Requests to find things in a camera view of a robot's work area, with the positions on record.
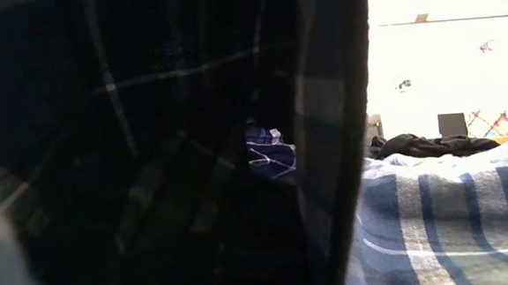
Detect black garment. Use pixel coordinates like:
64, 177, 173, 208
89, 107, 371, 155
367, 126, 502, 164

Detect black equipment case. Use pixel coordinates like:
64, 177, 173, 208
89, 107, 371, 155
364, 112, 386, 149

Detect colourful patchwork quilt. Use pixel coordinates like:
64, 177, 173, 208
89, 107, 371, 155
466, 108, 508, 140

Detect black computer monitor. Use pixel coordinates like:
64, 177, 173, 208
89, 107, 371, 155
437, 112, 469, 139

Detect black ceiling light rail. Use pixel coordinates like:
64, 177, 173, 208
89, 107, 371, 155
378, 8, 508, 28

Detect dark patterned garment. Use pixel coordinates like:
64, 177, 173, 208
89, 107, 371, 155
0, 0, 508, 285

